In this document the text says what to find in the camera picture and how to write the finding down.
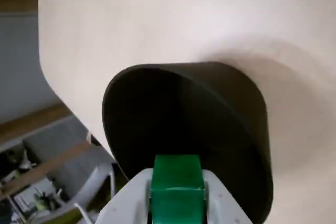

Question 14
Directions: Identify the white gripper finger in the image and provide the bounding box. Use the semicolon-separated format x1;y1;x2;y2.
98;167;154;224
200;169;253;224

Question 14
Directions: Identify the green cube block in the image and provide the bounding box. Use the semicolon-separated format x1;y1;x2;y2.
149;154;207;224

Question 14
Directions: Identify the black pot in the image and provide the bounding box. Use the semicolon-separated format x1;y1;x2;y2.
101;61;274;221

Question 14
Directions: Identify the wooden shelf frame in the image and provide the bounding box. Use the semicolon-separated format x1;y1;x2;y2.
0;0;111;204

